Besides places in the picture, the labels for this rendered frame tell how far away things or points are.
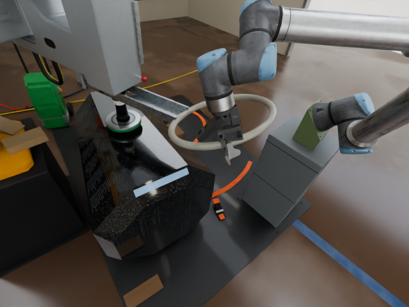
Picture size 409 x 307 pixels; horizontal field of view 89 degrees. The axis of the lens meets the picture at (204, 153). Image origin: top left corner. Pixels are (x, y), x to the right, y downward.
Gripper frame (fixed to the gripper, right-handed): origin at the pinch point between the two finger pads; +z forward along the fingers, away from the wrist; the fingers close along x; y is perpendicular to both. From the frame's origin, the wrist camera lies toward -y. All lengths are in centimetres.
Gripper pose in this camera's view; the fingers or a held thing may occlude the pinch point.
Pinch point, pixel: (226, 158)
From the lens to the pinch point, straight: 80.0
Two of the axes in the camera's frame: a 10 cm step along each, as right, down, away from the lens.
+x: 0.2, -5.6, 8.3
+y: 9.7, -1.9, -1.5
